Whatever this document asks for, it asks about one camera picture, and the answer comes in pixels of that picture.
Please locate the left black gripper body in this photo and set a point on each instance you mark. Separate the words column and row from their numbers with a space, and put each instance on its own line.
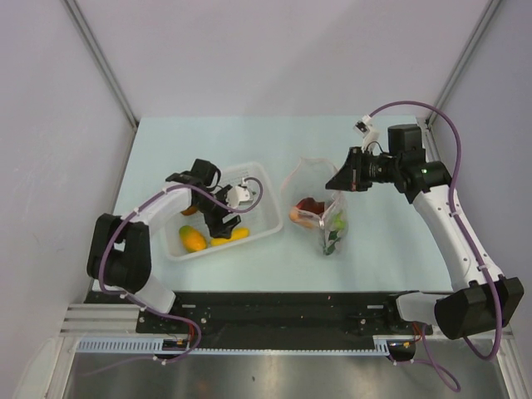
column 214, row 214

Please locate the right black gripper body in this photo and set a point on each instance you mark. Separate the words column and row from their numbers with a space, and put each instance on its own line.
column 366, row 169

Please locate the yellow green mango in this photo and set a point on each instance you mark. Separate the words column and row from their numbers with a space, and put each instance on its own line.
column 191, row 239

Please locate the green lime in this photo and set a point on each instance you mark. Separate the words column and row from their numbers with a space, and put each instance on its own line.
column 339, row 222

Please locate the clear zip top bag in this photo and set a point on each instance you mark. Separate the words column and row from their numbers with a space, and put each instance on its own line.
column 308, row 179

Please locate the papaya slice with red flesh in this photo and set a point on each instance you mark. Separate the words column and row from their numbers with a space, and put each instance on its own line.
column 307, row 212

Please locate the dark green cucumber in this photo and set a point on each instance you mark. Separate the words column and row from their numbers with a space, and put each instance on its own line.
column 331, row 240

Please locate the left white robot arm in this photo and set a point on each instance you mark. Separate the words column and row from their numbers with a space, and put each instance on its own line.
column 120, row 253

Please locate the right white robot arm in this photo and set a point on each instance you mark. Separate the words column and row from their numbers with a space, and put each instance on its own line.
column 483, row 298

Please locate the brown kiwi fruit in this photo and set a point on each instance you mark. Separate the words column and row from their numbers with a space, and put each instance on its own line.
column 189, row 211

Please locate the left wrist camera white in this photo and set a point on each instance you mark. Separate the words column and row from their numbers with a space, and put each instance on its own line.
column 240, row 194

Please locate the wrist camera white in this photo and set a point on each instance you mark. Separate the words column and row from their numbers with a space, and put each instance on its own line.
column 240, row 194
column 369, row 133

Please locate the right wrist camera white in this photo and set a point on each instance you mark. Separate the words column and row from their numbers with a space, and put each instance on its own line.
column 369, row 133

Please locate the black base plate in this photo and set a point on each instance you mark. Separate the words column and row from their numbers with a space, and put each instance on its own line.
column 294, row 320

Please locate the white slotted cable duct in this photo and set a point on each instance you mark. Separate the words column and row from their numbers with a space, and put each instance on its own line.
column 376, row 346

